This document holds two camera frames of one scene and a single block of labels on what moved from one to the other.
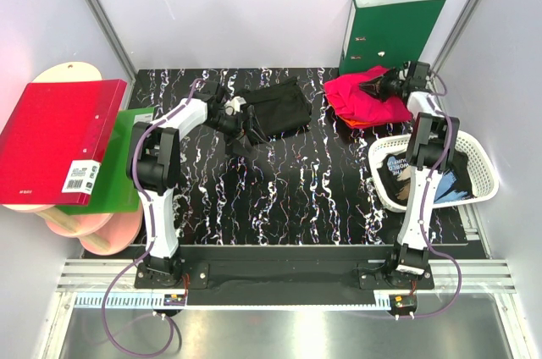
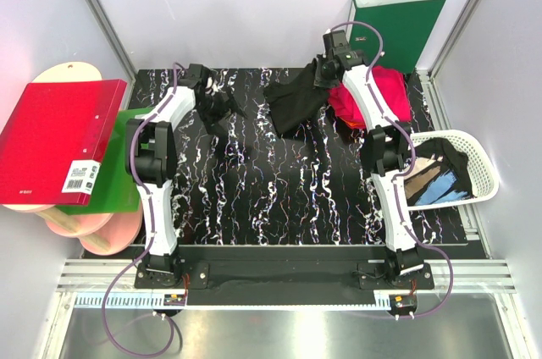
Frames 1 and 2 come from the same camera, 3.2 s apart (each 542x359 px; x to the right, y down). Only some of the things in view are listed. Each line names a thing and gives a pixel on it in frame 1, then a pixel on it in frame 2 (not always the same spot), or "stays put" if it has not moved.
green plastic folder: x=113 y=189 stays put
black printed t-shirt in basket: x=395 y=175 stays put
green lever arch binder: x=387 y=30 stays put
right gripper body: x=385 y=84 -> x=323 y=73
